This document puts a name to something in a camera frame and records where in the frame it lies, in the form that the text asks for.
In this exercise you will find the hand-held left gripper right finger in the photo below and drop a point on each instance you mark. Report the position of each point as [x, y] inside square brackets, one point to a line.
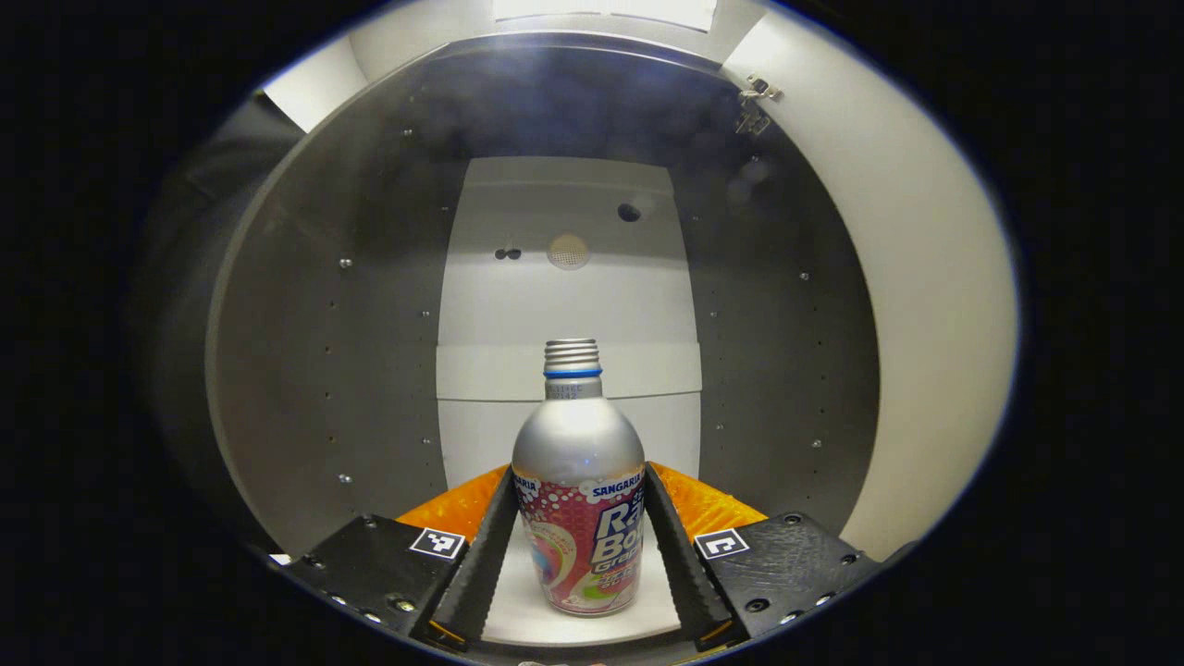
[689, 573]

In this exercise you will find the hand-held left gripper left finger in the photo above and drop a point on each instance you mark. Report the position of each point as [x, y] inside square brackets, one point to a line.
[481, 573]

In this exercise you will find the silver bottle with pink label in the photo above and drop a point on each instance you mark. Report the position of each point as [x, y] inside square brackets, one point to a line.
[578, 444]

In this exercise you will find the grey cabinet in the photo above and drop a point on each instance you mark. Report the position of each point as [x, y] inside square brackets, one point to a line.
[351, 370]

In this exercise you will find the beige cabinet door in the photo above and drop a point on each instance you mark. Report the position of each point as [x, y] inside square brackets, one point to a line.
[925, 277]

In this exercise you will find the metal door hinge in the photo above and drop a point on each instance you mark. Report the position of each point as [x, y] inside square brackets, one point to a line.
[757, 104]

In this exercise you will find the long ceiling light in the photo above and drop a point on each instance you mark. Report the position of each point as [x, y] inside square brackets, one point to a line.
[601, 11]

